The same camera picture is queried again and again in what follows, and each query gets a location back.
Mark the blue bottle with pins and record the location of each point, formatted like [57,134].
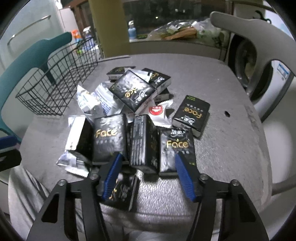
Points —
[132,32]

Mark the teal chair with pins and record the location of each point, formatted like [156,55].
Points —
[36,56]

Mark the grey chair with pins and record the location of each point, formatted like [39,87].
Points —
[270,43]

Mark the white sachet red logo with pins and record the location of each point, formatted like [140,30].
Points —
[158,115]

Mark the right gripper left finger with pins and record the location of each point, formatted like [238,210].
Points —
[57,219]

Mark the washing machine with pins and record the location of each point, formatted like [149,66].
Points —
[276,78]

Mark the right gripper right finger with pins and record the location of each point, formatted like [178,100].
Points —
[239,220]

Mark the black tissue pack side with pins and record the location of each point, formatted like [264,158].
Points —
[144,145]

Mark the plastic bags on counter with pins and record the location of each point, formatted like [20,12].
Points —
[201,32]

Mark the black Face tissue pack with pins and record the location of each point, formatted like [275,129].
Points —
[172,141]
[133,91]
[80,139]
[110,136]
[158,80]
[192,114]
[124,192]
[117,72]

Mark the white refrigerator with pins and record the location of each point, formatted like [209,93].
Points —
[37,20]

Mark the white blue text packet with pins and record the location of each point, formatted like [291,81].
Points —
[99,103]

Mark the black wire basket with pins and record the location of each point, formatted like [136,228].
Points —
[50,89]

